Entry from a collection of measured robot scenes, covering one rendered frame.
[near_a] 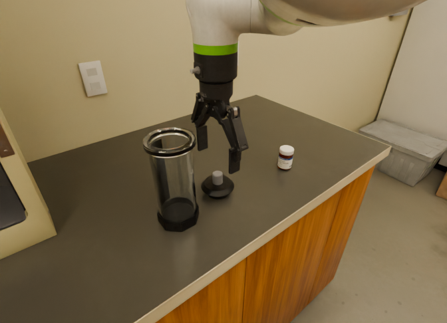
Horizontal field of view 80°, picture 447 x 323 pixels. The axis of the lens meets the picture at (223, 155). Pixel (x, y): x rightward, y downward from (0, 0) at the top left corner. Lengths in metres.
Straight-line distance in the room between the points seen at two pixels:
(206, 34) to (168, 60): 0.63
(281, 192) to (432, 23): 2.32
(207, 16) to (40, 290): 0.60
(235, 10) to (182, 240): 0.48
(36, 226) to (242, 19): 0.61
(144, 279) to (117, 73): 0.74
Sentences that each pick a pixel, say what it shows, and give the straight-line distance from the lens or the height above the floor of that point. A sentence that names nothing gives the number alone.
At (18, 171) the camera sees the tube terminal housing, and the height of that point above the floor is 1.13.
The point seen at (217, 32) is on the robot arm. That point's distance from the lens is 0.54.
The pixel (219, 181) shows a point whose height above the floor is 0.99.
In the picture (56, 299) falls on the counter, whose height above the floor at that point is 0.94.
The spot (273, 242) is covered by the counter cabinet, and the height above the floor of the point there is 0.82.
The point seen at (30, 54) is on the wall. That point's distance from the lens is 1.03.
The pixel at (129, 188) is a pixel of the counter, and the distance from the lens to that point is 0.82.
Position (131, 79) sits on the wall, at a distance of 1.11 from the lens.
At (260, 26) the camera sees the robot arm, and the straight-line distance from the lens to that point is 0.55.
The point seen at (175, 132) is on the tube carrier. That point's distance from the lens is 0.61.
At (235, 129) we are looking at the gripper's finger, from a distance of 0.58.
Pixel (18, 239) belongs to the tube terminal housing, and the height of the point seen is 0.97.
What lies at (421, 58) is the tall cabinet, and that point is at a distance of 2.91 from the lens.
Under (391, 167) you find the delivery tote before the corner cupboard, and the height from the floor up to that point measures 0.09.
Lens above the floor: 1.43
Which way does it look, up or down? 32 degrees down
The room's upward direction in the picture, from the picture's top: straight up
